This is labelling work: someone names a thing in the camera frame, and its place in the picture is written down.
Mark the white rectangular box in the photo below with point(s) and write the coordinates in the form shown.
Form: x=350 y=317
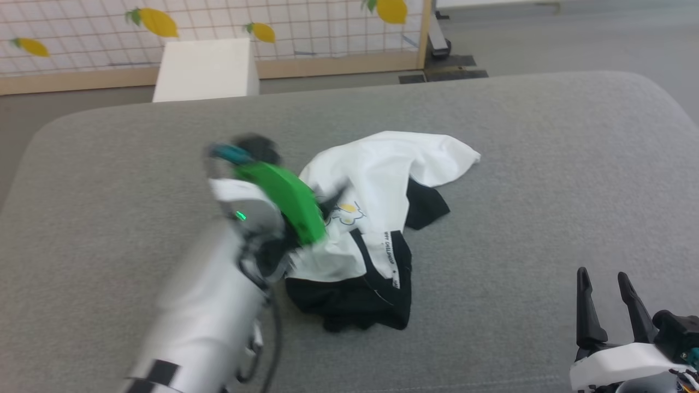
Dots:
x=205 y=71

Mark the small black floor mat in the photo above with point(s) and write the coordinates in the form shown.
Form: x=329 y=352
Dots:
x=412 y=79

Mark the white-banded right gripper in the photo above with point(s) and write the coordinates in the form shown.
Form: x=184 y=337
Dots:
x=617 y=363

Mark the white and grey right robot arm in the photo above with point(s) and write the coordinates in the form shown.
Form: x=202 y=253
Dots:
x=655 y=385

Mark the long black floor mat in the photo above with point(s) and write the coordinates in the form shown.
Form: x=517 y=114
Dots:
x=456 y=75

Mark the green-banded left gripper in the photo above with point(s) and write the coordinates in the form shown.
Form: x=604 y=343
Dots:
x=289 y=199

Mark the grey metal stand leg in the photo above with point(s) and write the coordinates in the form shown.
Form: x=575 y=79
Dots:
x=438 y=38

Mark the white and black long-sleeve shirt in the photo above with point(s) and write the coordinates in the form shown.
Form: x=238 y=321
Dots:
x=377 y=174

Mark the lemon print tile partition panel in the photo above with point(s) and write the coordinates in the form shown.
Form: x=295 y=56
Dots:
x=82 y=46

